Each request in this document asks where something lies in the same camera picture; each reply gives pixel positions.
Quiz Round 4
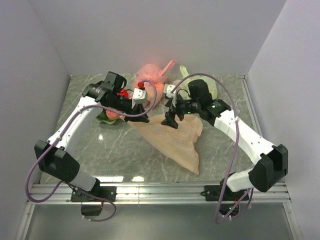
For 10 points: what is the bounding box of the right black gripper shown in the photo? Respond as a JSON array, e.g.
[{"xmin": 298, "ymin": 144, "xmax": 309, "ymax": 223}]
[{"xmin": 161, "ymin": 93, "xmax": 201, "ymax": 129}]

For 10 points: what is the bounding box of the orange plastic bag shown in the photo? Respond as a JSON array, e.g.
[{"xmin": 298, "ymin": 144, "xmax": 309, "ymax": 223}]
[{"xmin": 128, "ymin": 113, "xmax": 203, "ymax": 175}]

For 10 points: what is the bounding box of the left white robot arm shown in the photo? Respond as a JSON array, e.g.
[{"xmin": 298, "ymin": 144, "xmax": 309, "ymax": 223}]
[{"xmin": 34, "ymin": 71, "xmax": 149, "ymax": 201}]

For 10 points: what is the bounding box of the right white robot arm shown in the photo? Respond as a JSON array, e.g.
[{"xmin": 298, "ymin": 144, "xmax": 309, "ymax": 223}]
[{"xmin": 161, "ymin": 79, "xmax": 289, "ymax": 200}]

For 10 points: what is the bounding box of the red fake fruit top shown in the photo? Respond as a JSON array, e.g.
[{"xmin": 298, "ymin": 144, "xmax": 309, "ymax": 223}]
[{"xmin": 117, "ymin": 88, "xmax": 129, "ymax": 98}]

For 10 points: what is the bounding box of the green tied plastic bag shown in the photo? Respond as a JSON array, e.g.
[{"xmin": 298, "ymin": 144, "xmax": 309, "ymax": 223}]
[{"xmin": 172, "ymin": 65, "xmax": 218, "ymax": 100}]

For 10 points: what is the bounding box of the orange fake peach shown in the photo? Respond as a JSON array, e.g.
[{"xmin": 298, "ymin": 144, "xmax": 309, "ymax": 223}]
[{"xmin": 106, "ymin": 110, "xmax": 120, "ymax": 121}]

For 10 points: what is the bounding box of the pink tied plastic bag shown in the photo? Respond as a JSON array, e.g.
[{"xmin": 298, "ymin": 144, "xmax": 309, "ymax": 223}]
[{"xmin": 132, "ymin": 60, "xmax": 177, "ymax": 106}]

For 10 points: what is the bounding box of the light green plate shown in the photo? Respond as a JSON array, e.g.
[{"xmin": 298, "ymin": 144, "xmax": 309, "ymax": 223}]
[{"xmin": 95, "ymin": 110, "xmax": 120, "ymax": 125}]

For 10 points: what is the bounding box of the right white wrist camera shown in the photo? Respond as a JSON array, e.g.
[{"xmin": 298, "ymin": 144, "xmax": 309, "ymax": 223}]
[{"xmin": 162, "ymin": 84, "xmax": 176, "ymax": 99}]

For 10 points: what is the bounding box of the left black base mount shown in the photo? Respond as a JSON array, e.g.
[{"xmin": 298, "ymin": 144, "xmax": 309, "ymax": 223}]
[{"xmin": 70, "ymin": 186, "xmax": 117, "ymax": 222}]

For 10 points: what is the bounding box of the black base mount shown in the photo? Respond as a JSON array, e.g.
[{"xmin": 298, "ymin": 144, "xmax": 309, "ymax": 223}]
[
  {"xmin": 70, "ymin": 186, "xmax": 117, "ymax": 222},
  {"xmin": 200, "ymin": 185, "xmax": 246, "ymax": 216}
]

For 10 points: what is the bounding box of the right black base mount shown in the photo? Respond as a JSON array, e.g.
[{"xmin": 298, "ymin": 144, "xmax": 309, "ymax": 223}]
[{"xmin": 200, "ymin": 185, "xmax": 246, "ymax": 216}]

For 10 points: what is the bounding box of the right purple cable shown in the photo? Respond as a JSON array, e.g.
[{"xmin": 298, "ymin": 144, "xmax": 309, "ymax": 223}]
[{"xmin": 163, "ymin": 72, "xmax": 255, "ymax": 225}]

